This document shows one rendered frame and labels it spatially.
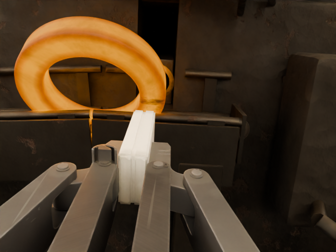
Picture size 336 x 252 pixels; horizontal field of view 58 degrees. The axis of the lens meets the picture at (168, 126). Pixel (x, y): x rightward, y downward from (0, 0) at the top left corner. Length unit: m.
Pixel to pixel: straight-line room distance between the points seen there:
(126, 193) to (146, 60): 0.21
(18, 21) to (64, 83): 0.11
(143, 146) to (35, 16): 0.38
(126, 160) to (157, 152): 0.03
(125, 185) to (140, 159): 0.02
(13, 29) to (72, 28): 0.20
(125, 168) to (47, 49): 0.23
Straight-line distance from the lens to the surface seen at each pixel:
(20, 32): 0.53
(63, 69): 0.49
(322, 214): 0.44
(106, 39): 0.33
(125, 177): 0.16
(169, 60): 0.51
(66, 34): 0.34
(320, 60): 0.42
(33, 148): 0.44
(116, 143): 0.18
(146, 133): 0.18
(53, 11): 0.51
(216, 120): 0.40
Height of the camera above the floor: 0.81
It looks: 17 degrees down
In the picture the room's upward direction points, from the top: 3 degrees clockwise
